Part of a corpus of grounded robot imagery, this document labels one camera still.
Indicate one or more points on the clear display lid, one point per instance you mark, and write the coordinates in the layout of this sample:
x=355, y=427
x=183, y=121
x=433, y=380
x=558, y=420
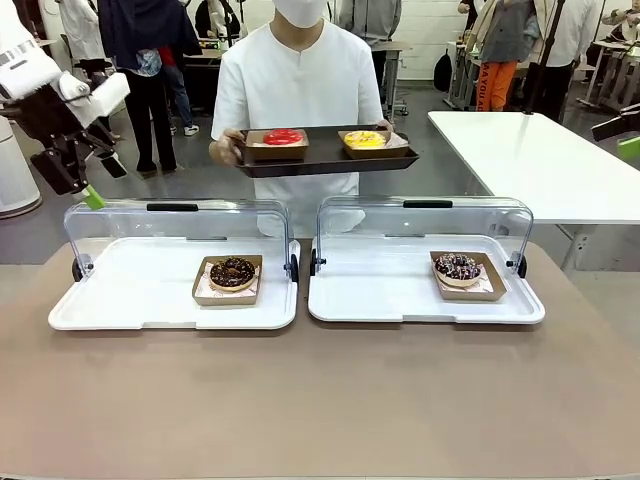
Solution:
x=450, y=225
x=150, y=222

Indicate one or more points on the person in white top black trousers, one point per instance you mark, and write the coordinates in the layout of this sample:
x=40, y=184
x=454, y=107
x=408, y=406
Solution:
x=575, y=30

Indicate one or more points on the person's left hand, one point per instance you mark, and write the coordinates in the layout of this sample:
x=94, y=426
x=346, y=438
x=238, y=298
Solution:
x=386, y=125

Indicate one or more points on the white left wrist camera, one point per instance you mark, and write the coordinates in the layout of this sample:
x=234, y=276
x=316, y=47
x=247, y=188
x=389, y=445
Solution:
x=107, y=97

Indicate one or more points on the yellow sprinkled donut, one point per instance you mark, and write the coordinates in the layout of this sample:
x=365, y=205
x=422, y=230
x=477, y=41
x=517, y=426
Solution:
x=352, y=142

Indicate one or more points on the brown serving tray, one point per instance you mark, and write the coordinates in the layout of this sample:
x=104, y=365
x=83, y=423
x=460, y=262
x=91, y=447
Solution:
x=325, y=157

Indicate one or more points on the chocolate donut orange sprinkles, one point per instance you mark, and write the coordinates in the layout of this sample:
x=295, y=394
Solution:
x=220, y=280

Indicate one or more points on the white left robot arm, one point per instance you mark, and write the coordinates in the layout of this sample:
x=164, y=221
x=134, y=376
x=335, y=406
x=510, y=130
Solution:
x=25, y=60

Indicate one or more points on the person in dark jacket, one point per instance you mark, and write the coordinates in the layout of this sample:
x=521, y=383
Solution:
x=145, y=30

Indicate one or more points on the person in blue jeans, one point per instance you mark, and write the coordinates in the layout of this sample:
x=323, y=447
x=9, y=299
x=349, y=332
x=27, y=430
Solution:
x=177, y=90

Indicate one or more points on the cardboard tray of yellow donut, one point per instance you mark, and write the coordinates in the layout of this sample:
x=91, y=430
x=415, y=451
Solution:
x=372, y=153

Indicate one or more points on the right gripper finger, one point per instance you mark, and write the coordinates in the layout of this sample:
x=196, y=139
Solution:
x=631, y=150
x=620, y=125

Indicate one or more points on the black tripod pole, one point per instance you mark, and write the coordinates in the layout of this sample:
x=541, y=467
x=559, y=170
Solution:
x=545, y=60

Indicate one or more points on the black backpack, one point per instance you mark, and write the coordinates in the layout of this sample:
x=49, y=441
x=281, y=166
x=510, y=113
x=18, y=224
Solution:
x=443, y=70

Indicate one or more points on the person in grey sweater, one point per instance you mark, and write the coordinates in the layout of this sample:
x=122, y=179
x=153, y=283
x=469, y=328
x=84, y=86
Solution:
x=385, y=20

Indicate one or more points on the chocolate donut pink white sprinkles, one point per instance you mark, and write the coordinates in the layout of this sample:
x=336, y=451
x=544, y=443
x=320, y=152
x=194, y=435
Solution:
x=442, y=272

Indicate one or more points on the person in orange trousers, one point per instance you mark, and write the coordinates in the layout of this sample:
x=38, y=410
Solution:
x=500, y=75

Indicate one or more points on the white face mask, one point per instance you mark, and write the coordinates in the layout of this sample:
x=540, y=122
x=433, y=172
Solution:
x=300, y=12

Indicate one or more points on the white rectangular table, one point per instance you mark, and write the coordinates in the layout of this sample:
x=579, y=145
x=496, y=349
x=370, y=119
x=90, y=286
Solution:
x=525, y=165

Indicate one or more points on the cardboard tray of red donut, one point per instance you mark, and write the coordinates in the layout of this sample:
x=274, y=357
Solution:
x=275, y=154

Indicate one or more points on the white display tray base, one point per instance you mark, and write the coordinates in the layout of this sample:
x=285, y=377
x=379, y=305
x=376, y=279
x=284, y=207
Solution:
x=380, y=295
x=125, y=300

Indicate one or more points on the person in white shirt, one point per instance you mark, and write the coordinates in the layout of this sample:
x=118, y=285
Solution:
x=300, y=85

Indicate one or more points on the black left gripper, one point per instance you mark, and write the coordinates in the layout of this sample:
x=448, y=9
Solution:
x=50, y=120

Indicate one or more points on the cardboard tray of chocolate donut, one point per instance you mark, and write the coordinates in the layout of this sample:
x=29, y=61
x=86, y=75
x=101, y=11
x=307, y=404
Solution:
x=225, y=300

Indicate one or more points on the red glazed donut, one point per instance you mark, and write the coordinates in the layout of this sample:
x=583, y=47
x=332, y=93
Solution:
x=272, y=140

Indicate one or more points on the person's right hand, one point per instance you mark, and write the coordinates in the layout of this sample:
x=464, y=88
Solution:
x=225, y=147

